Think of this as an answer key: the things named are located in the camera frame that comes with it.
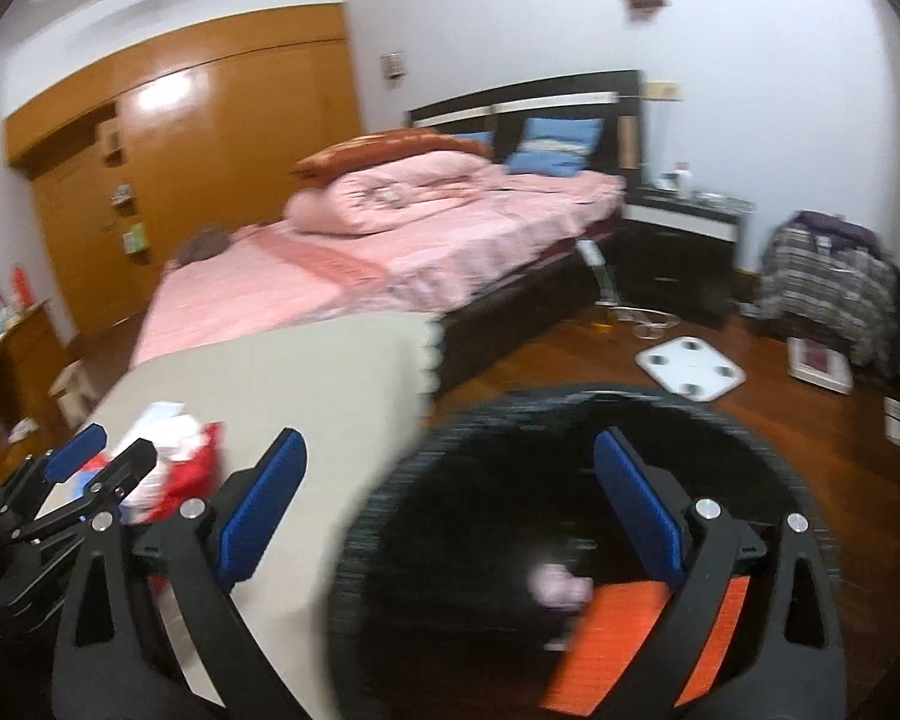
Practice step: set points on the bed with pink cover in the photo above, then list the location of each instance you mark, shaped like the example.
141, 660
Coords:
562, 86

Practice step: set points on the brown folded blanket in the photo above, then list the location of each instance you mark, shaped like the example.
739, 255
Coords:
367, 150

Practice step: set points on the orange cloth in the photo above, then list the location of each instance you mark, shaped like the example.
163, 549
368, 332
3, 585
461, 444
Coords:
622, 630

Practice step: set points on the grey covered work table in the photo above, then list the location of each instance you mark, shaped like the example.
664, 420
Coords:
307, 390

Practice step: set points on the wall socket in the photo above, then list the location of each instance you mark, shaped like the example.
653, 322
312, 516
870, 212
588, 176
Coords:
661, 90

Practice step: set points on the white lotion bottle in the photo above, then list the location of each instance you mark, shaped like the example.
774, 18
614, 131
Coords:
679, 176

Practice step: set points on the red thermos bottle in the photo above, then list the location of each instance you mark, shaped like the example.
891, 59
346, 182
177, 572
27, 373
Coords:
19, 286

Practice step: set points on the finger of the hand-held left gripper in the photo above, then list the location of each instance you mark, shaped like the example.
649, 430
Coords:
75, 450
131, 463

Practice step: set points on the pink folded duvet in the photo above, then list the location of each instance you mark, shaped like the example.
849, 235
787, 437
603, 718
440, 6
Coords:
390, 195

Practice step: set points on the white bathroom scale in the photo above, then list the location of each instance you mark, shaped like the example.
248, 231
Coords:
690, 364

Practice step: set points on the white tissue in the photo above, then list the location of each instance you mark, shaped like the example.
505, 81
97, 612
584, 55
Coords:
166, 427

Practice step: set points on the wooden dresser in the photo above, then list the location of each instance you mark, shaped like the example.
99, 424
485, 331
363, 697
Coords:
15, 375

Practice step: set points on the wooden wardrobe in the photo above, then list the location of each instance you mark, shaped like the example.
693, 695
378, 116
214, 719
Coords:
217, 150

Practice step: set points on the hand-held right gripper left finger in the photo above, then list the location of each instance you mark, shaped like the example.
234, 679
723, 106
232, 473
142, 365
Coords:
262, 510

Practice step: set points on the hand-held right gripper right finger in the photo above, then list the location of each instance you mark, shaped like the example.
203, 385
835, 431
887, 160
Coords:
637, 510

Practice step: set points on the plaid bag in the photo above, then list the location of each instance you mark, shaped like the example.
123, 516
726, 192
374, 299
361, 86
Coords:
825, 285

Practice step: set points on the black white nightstand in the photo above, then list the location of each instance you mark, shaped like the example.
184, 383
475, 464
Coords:
675, 255

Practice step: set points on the red white flat box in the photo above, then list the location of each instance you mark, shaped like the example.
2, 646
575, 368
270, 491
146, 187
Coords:
817, 364

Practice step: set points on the pink bedspread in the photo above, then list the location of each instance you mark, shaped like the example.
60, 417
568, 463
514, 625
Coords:
270, 277

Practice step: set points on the blue pillow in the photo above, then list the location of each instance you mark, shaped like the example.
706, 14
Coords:
555, 144
474, 142

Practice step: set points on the white crumpled cloth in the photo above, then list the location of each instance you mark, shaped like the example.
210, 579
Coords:
22, 431

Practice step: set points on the white small stool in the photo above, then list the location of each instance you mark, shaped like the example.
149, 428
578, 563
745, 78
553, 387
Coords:
71, 388

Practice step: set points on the black round trash bin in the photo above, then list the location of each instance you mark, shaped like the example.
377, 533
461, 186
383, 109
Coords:
480, 502

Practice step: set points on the pink tissue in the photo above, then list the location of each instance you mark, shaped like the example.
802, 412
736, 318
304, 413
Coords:
559, 586

